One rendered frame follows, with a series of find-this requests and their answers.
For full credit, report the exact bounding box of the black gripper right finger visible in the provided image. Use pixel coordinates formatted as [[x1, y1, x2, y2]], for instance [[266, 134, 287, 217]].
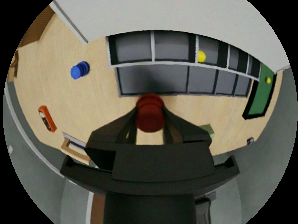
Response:
[[162, 107, 212, 146]]

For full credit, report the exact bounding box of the blue round plug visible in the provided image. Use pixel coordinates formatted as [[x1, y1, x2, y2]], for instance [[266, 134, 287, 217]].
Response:
[[70, 61, 89, 79]]

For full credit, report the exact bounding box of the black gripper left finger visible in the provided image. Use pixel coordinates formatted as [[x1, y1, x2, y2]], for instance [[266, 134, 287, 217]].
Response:
[[88, 107, 138, 144]]

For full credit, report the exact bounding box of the red plug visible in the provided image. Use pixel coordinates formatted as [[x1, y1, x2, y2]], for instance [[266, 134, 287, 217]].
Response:
[[135, 93, 165, 133]]

